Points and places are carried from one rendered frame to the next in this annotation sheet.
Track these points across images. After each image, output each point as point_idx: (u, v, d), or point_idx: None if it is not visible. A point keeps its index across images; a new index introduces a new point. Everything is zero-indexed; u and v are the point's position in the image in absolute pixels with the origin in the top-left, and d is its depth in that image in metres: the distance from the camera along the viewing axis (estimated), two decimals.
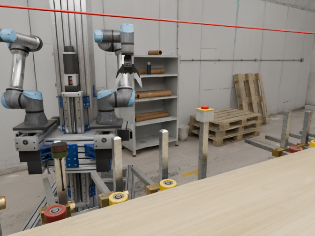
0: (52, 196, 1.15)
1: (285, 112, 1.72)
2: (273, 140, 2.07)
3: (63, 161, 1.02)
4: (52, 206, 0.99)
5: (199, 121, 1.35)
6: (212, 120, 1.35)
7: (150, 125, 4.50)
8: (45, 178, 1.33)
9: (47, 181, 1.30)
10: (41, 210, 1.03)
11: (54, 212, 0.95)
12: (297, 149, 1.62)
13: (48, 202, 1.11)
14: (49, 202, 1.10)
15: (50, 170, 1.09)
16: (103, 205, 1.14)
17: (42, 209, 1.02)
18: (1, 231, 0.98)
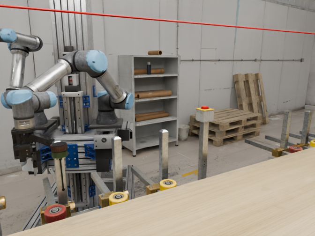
0: (52, 196, 1.15)
1: (285, 112, 1.72)
2: (273, 140, 2.07)
3: (63, 161, 1.02)
4: (52, 206, 0.99)
5: (199, 121, 1.35)
6: (212, 120, 1.35)
7: (150, 125, 4.50)
8: (45, 178, 1.33)
9: (47, 181, 1.30)
10: (41, 210, 1.03)
11: (54, 212, 0.95)
12: (297, 149, 1.62)
13: (48, 202, 1.11)
14: (49, 202, 1.10)
15: (50, 170, 1.09)
16: (103, 205, 1.14)
17: (42, 209, 1.02)
18: (1, 231, 0.98)
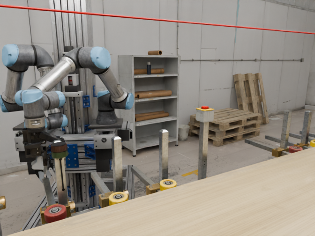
0: (52, 196, 1.15)
1: (285, 112, 1.72)
2: (273, 140, 2.07)
3: (63, 161, 1.02)
4: (52, 206, 0.99)
5: (199, 121, 1.35)
6: (212, 120, 1.35)
7: (150, 125, 4.50)
8: (45, 178, 1.33)
9: (47, 181, 1.30)
10: (41, 210, 1.03)
11: (54, 212, 0.95)
12: (297, 149, 1.62)
13: (48, 202, 1.11)
14: (49, 202, 1.10)
15: (50, 170, 1.09)
16: (103, 205, 1.14)
17: (42, 209, 1.02)
18: (1, 231, 0.98)
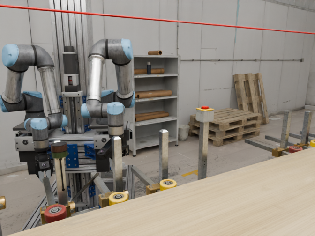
0: (52, 196, 1.15)
1: (285, 112, 1.72)
2: (273, 140, 2.07)
3: (63, 161, 1.02)
4: (52, 206, 0.99)
5: (199, 121, 1.35)
6: (212, 120, 1.35)
7: (150, 125, 4.50)
8: (45, 178, 1.33)
9: (47, 181, 1.30)
10: (41, 210, 1.03)
11: (54, 212, 0.95)
12: (297, 149, 1.62)
13: (48, 202, 1.11)
14: (49, 202, 1.10)
15: (97, 174, 1.20)
16: (103, 205, 1.14)
17: (42, 209, 1.02)
18: (1, 231, 0.98)
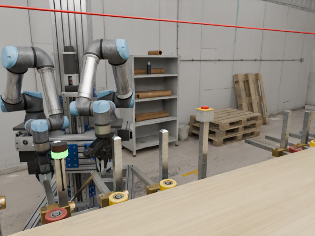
0: (53, 200, 1.12)
1: (285, 112, 1.72)
2: (273, 140, 2.07)
3: (63, 161, 1.02)
4: (53, 209, 0.97)
5: (199, 121, 1.35)
6: (212, 120, 1.35)
7: (150, 125, 4.50)
8: (45, 180, 1.30)
9: (47, 183, 1.27)
10: (41, 210, 1.03)
11: (55, 216, 0.93)
12: (297, 149, 1.62)
13: (49, 205, 1.08)
14: None
15: (95, 172, 1.20)
16: (103, 205, 1.14)
17: (42, 209, 1.02)
18: (1, 231, 0.98)
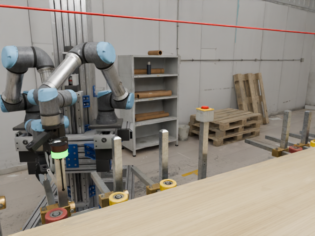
0: (53, 200, 1.12)
1: (285, 112, 1.72)
2: (273, 140, 2.07)
3: (63, 161, 1.02)
4: (53, 209, 0.97)
5: (199, 121, 1.35)
6: (212, 120, 1.35)
7: (150, 125, 4.50)
8: (45, 180, 1.30)
9: (47, 183, 1.27)
10: (41, 210, 1.03)
11: (55, 216, 0.93)
12: (297, 149, 1.62)
13: (49, 205, 1.08)
14: None
15: (48, 171, 1.09)
16: (103, 205, 1.14)
17: (42, 209, 1.02)
18: (1, 231, 0.98)
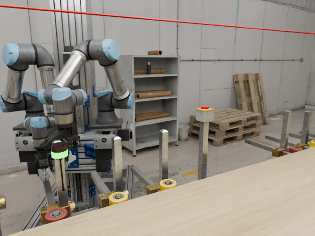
0: (53, 200, 1.12)
1: (285, 112, 1.72)
2: (273, 140, 2.07)
3: (63, 161, 1.02)
4: (53, 209, 0.97)
5: (199, 121, 1.35)
6: (212, 120, 1.35)
7: (150, 125, 4.50)
8: (45, 180, 1.30)
9: (47, 183, 1.27)
10: (41, 210, 1.03)
11: (55, 216, 0.93)
12: (297, 149, 1.62)
13: (49, 205, 1.08)
14: None
15: (48, 171, 1.09)
16: (103, 205, 1.14)
17: (42, 209, 1.02)
18: (1, 231, 0.98)
